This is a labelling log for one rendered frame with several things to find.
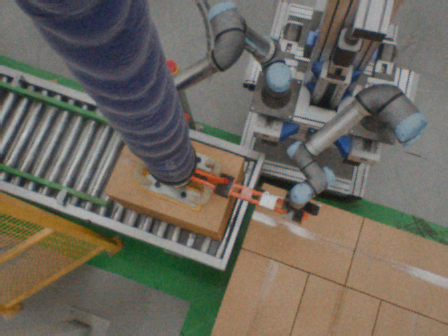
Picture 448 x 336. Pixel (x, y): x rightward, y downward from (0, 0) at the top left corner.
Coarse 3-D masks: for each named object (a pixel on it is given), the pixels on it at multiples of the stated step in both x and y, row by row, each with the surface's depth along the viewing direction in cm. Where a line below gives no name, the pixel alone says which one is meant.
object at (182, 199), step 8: (152, 184) 235; (160, 184) 234; (152, 192) 234; (160, 192) 234; (184, 192) 231; (192, 192) 233; (200, 192) 234; (168, 200) 233; (176, 200) 233; (184, 200) 232; (192, 208) 232; (200, 208) 232
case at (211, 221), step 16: (192, 144) 243; (128, 160) 241; (224, 160) 240; (240, 160) 240; (112, 176) 239; (128, 176) 239; (240, 176) 253; (112, 192) 237; (128, 192) 237; (144, 192) 237; (128, 208) 272; (144, 208) 241; (160, 208) 234; (176, 208) 234; (208, 208) 234; (224, 208) 234; (176, 224) 264; (192, 224) 235; (208, 224) 232; (224, 224) 253
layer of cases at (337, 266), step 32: (256, 224) 272; (288, 224) 271; (320, 224) 271; (352, 224) 270; (384, 224) 270; (256, 256) 267; (288, 256) 267; (320, 256) 266; (352, 256) 266; (384, 256) 265; (416, 256) 265; (256, 288) 263; (288, 288) 262; (320, 288) 262; (352, 288) 262; (384, 288) 261; (416, 288) 261; (224, 320) 259; (256, 320) 259; (288, 320) 258; (320, 320) 258; (352, 320) 257; (384, 320) 257; (416, 320) 257
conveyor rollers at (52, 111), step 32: (0, 96) 298; (0, 128) 293; (32, 128) 292; (64, 128) 292; (96, 128) 291; (0, 160) 288; (32, 160) 287; (64, 160) 286; (96, 160) 285; (96, 192) 279; (128, 224) 273; (160, 224) 273
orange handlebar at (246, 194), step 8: (184, 112) 232; (192, 176) 224; (208, 176) 224; (216, 176) 223; (208, 184) 222; (232, 192) 221; (248, 192) 220; (256, 192) 221; (248, 200) 220; (256, 200) 220; (280, 200) 220; (280, 208) 219; (304, 216) 217
